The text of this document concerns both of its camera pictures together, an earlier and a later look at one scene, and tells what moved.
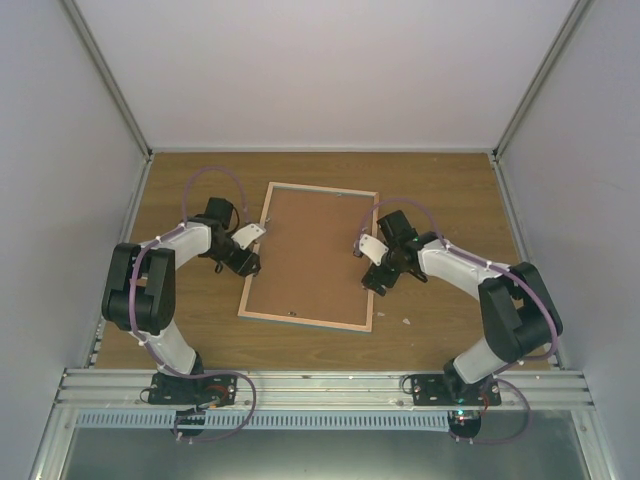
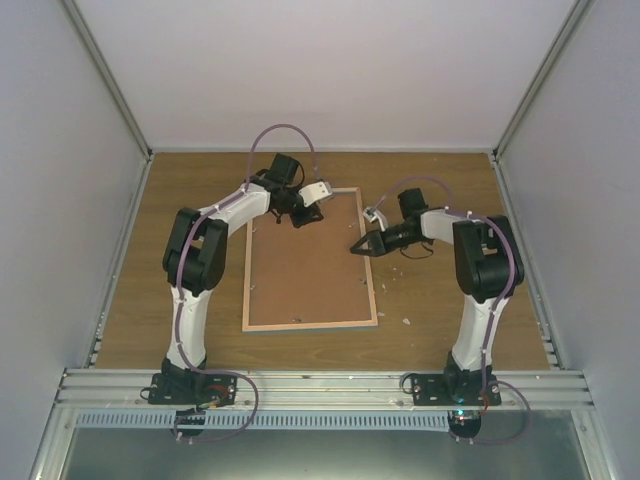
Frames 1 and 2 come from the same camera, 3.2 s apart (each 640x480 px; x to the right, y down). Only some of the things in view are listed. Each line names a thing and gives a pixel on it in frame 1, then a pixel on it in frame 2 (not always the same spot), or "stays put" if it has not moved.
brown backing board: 306,266 stays put
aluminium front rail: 127,390 stays put
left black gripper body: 241,266 -> 297,219
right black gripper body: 388,279 -> 403,240
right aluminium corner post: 577,10 stays put
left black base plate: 198,391 stays put
